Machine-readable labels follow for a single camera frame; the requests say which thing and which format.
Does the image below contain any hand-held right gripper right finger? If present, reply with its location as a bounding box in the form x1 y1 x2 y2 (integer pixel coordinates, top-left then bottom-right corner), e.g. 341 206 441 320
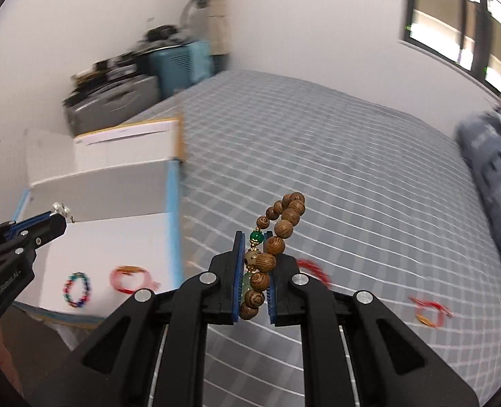
265 231 481 407

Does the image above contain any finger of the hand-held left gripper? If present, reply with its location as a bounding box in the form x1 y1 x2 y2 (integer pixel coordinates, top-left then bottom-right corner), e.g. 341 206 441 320
0 212 58 243
0 214 67 269

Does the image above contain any wooden bead bracelet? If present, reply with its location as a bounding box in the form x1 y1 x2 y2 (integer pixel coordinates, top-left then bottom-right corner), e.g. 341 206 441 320
239 192 306 322

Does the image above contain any grey storage case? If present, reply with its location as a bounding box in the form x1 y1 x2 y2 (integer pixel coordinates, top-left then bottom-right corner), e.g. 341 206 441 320
62 74 163 138

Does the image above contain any blue patterned pillow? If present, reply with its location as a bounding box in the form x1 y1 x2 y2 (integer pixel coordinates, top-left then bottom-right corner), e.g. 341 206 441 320
454 107 501 293

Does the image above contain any red and gold bracelet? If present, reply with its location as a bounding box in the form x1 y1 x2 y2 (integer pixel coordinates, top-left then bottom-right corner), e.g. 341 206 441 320
408 297 454 330

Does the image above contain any multicoloured bead bracelet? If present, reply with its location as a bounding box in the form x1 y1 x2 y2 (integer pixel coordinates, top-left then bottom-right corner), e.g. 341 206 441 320
62 271 94 309

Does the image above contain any red bead bracelet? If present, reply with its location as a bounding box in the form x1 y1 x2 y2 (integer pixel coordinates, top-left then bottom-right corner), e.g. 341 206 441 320
296 258 333 288

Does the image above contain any blue suitcase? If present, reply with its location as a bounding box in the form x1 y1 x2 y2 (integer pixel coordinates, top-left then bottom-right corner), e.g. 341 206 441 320
137 40 215 99

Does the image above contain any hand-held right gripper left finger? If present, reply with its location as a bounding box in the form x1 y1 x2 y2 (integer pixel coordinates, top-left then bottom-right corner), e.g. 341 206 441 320
27 231 247 407

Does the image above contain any small pearl bracelet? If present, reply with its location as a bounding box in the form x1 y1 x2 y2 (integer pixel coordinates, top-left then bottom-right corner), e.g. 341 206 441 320
51 202 73 224

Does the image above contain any dark framed window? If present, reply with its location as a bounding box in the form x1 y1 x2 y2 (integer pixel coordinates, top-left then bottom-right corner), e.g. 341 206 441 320
398 0 501 97

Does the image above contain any red string bracelet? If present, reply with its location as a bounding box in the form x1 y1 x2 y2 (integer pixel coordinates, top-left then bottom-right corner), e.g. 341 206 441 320
109 265 161 295

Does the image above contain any person's left forearm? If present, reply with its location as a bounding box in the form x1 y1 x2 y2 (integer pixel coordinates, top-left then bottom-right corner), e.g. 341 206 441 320
0 321 20 380

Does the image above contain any white cardboard box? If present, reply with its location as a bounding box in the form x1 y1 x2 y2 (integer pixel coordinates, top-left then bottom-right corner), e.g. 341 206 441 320
14 118 188 328

